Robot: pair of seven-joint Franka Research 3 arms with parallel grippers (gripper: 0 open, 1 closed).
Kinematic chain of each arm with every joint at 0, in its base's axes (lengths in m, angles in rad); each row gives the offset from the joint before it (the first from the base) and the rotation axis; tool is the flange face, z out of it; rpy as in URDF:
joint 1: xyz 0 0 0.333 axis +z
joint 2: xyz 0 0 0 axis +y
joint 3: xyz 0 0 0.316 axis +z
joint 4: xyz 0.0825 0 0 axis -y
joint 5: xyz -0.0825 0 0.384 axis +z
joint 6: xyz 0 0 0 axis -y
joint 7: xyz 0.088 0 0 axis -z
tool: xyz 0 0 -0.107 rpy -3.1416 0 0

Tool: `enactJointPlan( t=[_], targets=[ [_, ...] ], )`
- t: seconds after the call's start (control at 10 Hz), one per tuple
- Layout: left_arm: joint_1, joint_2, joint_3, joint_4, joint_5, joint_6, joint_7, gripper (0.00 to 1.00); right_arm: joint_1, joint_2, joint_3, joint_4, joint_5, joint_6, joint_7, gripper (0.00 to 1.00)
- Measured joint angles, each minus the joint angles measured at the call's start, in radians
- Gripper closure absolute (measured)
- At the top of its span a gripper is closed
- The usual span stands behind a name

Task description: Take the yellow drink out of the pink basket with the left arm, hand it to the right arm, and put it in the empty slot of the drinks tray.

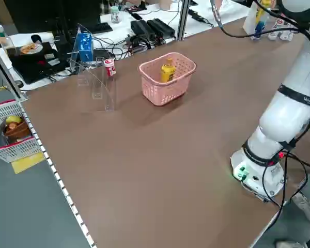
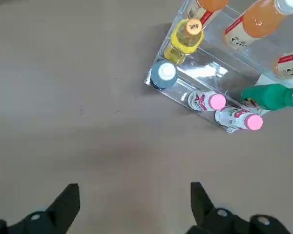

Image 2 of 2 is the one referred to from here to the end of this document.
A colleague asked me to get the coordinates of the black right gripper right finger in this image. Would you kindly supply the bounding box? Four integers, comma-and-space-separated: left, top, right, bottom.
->
187, 181, 293, 234

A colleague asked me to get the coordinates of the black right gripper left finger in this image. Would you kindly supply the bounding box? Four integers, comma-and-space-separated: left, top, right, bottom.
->
0, 183, 81, 234

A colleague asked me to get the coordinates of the clear acrylic drinks tray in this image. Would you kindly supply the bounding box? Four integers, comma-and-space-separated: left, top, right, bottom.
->
143, 0, 293, 134

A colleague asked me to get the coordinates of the yellow drink bottle orange cap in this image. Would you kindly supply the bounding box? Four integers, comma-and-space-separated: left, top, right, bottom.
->
163, 18, 205, 64

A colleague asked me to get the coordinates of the white bottle pink cap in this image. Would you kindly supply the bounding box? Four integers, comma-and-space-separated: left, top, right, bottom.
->
214, 106, 264, 131
187, 90, 227, 112

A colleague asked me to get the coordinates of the green plastic bottle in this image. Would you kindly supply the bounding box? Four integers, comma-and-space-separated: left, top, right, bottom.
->
241, 83, 293, 112

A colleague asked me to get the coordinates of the blue label bottle white cap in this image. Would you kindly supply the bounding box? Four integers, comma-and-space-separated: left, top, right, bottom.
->
150, 60, 179, 90

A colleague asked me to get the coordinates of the orange juice bottle white cap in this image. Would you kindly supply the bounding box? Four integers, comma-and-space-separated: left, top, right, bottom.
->
224, 0, 293, 51
187, 0, 229, 26
272, 50, 293, 80

